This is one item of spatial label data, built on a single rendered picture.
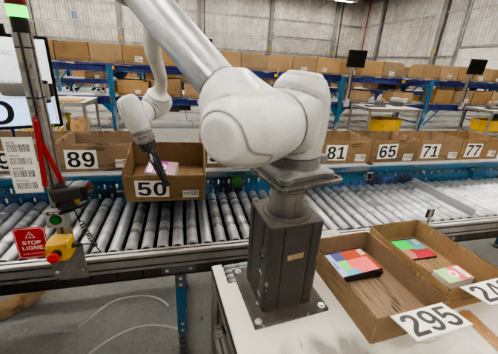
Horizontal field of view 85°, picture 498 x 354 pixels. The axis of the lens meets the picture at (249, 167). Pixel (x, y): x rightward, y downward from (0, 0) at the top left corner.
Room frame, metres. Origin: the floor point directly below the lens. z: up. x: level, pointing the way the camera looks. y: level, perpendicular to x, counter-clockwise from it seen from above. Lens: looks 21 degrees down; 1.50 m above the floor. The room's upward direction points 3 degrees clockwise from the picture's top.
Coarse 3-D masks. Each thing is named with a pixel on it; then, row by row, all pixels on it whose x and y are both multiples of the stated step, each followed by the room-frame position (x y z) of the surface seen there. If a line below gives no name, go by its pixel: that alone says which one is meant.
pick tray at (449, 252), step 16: (384, 224) 1.08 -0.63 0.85; (400, 224) 1.11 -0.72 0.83; (416, 224) 1.14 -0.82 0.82; (384, 240) 0.98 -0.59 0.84; (416, 240) 1.11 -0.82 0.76; (432, 240) 1.06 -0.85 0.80; (448, 240) 1.00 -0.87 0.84; (400, 256) 0.89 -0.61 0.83; (448, 256) 0.98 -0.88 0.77; (464, 256) 0.93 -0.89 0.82; (432, 272) 0.89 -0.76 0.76; (480, 272) 0.86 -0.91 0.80; (496, 272) 0.82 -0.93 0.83; (448, 288) 0.71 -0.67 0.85; (464, 304) 0.73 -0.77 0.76
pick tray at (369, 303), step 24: (336, 240) 0.97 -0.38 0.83; (360, 240) 1.01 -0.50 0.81; (384, 264) 0.90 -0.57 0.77; (408, 264) 0.81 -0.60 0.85; (336, 288) 0.74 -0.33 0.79; (360, 288) 0.78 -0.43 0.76; (384, 288) 0.79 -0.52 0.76; (408, 288) 0.79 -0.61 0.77; (432, 288) 0.72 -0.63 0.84; (360, 312) 0.63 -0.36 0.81; (384, 312) 0.68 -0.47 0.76; (384, 336) 0.59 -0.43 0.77
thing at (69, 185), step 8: (56, 184) 0.83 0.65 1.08; (64, 184) 0.82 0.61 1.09; (72, 184) 0.83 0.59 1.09; (80, 184) 0.83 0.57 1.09; (88, 184) 0.85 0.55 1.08; (48, 192) 0.80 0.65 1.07; (56, 192) 0.80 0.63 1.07; (64, 192) 0.80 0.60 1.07; (72, 192) 0.81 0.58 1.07; (80, 192) 0.82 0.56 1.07; (88, 192) 0.83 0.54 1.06; (56, 200) 0.80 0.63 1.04; (64, 200) 0.80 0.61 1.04; (72, 200) 0.83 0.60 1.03; (64, 208) 0.81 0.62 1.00; (72, 208) 0.82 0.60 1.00
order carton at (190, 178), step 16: (160, 144) 1.46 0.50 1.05; (176, 144) 1.48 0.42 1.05; (192, 144) 1.50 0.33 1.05; (128, 160) 1.32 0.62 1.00; (144, 160) 1.47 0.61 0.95; (176, 160) 1.51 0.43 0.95; (192, 160) 1.53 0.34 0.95; (128, 176) 1.17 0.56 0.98; (144, 176) 1.18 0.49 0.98; (176, 176) 1.21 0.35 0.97; (192, 176) 1.23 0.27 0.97; (128, 192) 1.19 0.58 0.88; (176, 192) 1.24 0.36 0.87
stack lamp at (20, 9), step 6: (6, 0) 0.84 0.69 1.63; (12, 0) 0.85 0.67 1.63; (18, 0) 0.85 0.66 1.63; (24, 0) 0.87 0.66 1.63; (6, 6) 0.85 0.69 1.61; (12, 6) 0.85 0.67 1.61; (18, 6) 0.85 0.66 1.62; (24, 6) 0.87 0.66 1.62; (6, 12) 0.85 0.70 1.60; (12, 12) 0.84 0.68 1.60; (18, 12) 0.85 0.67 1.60; (24, 12) 0.86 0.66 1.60
